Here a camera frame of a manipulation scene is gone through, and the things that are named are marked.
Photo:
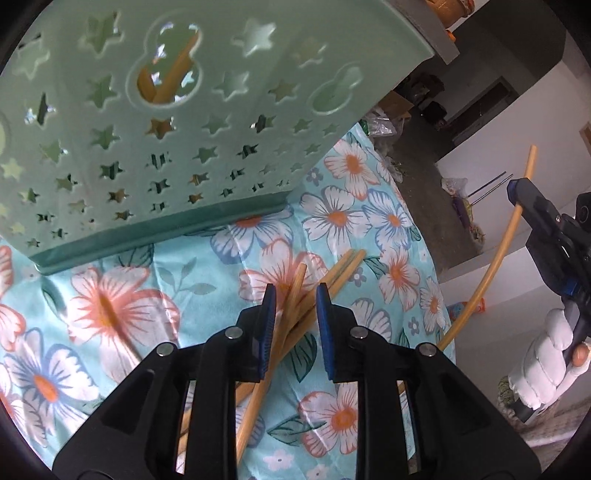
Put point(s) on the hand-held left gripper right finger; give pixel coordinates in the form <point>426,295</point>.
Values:
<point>325,332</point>

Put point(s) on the person's right hand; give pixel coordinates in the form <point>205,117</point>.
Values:
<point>540,369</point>

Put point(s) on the orange container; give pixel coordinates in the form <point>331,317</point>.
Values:
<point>443,7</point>

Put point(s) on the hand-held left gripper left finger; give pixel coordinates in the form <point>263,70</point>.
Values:
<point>267,332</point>

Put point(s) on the cardboard box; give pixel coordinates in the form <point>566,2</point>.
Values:
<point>398,104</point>

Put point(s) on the pile of plastic bags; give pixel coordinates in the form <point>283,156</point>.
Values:
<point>381,124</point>

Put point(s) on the thin metal rod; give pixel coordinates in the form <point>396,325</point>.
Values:
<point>487,183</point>
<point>491,189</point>

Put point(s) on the floral turquoise blanket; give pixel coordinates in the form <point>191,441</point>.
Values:
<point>184,295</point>

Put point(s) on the green star-perforated utensil holder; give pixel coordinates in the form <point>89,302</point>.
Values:
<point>369,37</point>

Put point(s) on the orange plastic item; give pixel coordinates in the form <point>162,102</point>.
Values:
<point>466,307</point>

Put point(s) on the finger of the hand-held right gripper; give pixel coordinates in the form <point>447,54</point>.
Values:
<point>554,272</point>
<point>535,203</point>

